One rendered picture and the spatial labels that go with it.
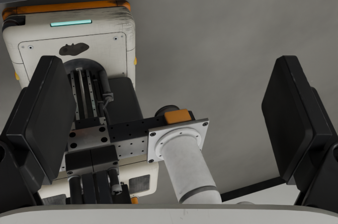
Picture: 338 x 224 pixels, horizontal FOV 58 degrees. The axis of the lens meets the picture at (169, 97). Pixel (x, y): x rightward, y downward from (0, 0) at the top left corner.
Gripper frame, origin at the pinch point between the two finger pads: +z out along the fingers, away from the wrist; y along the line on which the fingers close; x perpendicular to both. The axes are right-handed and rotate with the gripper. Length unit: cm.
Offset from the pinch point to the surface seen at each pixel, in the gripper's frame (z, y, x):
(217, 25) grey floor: 166, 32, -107
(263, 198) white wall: 172, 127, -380
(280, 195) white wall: 176, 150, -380
